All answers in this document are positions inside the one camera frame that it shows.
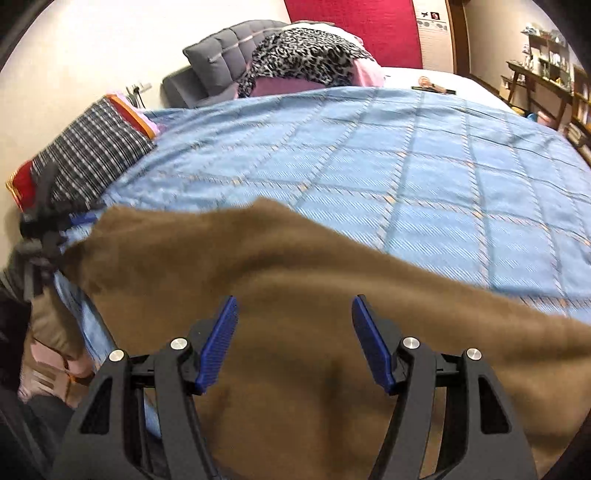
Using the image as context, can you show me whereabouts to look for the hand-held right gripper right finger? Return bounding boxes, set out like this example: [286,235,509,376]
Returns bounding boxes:
[352,294,539,480]

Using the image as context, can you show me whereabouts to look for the blue checked blanket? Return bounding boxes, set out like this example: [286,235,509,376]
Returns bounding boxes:
[53,87,591,439]

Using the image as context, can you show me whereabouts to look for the brown fleece pants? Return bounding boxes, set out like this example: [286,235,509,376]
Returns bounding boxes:
[30,198,591,480]

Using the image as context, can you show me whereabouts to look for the leopard print cloth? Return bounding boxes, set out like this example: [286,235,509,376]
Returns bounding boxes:
[236,28,375,99]

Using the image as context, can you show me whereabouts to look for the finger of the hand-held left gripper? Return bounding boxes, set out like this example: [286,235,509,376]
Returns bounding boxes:
[21,161,99,237]
[28,231,70,298]

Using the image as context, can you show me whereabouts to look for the wooden bookshelf with books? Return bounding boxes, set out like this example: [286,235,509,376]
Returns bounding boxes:
[564,65,591,164]

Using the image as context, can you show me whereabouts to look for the desk shelf with ornaments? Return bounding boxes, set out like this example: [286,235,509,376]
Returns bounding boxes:
[521,25,574,85]

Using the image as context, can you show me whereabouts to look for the orange red folded cloth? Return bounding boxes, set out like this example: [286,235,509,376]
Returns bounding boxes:
[6,93,161,214]

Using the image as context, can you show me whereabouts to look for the red mattress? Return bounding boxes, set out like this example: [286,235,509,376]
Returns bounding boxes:
[284,0,424,69]

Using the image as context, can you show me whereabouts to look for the wooden desk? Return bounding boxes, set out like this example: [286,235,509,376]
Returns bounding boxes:
[501,61,574,131]

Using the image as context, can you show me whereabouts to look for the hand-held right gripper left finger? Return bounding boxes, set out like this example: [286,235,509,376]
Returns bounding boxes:
[54,295,240,480]

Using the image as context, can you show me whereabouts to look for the pink quilt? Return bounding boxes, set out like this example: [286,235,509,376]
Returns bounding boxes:
[249,59,386,99]

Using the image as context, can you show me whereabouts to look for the grey padded headboard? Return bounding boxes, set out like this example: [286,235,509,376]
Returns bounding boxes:
[163,21,289,109]

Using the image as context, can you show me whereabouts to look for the bed with pale sheet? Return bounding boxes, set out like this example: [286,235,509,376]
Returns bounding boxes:
[382,67,514,112]

